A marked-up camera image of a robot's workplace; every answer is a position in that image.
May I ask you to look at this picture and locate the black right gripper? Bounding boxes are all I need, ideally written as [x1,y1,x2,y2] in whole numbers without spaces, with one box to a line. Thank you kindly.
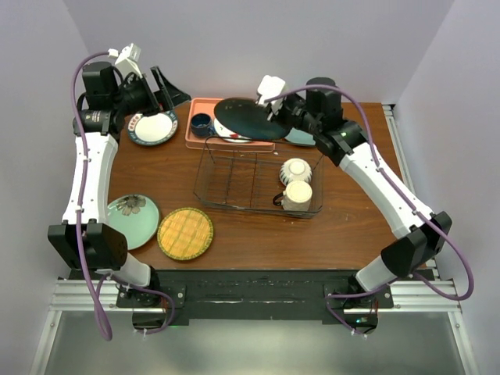
[264,91,322,135]

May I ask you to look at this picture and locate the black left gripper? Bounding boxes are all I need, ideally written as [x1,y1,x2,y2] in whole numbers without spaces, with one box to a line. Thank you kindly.
[112,66,190,117]

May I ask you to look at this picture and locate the white bowl blue striped outside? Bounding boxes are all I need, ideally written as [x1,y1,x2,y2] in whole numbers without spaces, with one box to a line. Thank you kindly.
[279,158,313,186]

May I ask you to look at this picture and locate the dark teal speckled plate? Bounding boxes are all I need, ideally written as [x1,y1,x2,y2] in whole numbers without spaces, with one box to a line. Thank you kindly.
[214,98,292,141]

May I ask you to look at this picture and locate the black wire dish rack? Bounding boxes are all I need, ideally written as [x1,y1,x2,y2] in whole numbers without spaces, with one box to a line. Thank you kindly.
[194,137,323,218]

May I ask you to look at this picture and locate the cream white mug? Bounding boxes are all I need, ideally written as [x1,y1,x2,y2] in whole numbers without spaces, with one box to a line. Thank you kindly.
[273,180,313,211]

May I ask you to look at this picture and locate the mint green flower plate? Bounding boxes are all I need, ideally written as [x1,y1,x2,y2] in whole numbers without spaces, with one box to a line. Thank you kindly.
[108,194,160,251]

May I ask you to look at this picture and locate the yellow woven round coaster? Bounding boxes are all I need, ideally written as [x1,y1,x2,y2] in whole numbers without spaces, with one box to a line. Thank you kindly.
[157,207,214,261]

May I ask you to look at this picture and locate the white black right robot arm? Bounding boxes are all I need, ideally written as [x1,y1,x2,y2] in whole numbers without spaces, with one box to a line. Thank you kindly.
[259,80,452,307]

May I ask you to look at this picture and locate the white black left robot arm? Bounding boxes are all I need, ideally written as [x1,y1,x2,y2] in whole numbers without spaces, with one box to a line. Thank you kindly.
[48,61,191,306]

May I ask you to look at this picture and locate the grey green round plate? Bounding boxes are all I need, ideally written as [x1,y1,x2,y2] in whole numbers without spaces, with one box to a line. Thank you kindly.
[284,128,316,147]

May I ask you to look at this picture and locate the salmon pink plastic tray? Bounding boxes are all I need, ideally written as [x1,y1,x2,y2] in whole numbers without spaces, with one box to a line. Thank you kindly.
[184,98,275,152]

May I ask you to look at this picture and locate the white plate dark patterned rim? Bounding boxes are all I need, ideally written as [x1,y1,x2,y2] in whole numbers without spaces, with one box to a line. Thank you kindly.
[127,111,179,146]

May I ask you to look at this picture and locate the dark blue mug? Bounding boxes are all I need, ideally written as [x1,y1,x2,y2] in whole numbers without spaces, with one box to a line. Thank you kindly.
[190,112,216,138]

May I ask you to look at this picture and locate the white watermelon pattern plate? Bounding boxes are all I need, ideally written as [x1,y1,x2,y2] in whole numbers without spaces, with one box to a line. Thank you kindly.
[213,118,251,144]

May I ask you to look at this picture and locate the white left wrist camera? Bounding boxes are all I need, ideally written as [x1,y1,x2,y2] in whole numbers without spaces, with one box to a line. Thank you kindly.
[107,43,142,78]

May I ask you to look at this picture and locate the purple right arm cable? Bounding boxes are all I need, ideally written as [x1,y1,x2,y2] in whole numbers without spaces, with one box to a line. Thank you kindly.
[265,85,475,340]

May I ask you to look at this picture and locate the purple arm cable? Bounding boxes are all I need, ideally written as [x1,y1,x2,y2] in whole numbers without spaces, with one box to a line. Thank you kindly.
[70,51,176,341]
[265,85,475,340]

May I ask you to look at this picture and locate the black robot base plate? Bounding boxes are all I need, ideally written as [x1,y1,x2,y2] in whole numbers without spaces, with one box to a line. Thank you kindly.
[116,269,395,331]

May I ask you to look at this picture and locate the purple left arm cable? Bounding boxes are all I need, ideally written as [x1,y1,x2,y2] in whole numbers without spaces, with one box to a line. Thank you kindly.
[70,51,176,341]

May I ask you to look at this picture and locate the aluminium frame rail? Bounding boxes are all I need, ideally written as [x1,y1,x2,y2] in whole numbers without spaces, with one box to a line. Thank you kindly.
[29,103,480,375]

